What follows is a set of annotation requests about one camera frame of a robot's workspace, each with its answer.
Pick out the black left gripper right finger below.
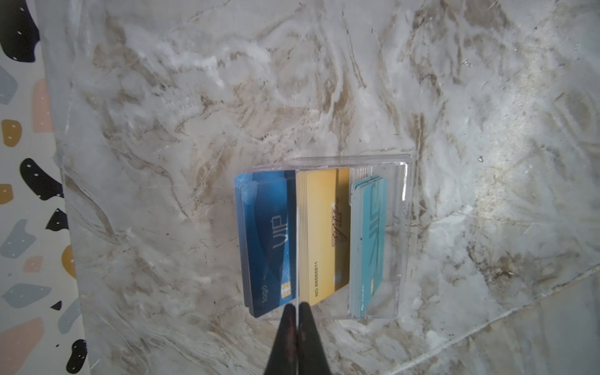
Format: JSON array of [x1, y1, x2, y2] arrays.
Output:
[[297, 302, 331, 375]]

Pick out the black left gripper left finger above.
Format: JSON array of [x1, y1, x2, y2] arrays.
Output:
[[264, 304, 297, 375]]

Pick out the dark blue VIP card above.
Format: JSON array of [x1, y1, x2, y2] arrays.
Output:
[[234, 170, 297, 318]]

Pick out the gold numbered card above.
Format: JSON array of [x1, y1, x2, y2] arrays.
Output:
[[296, 168, 351, 306]]

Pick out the teal VIP card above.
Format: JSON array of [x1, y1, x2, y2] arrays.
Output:
[[348, 175, 388, 319]]

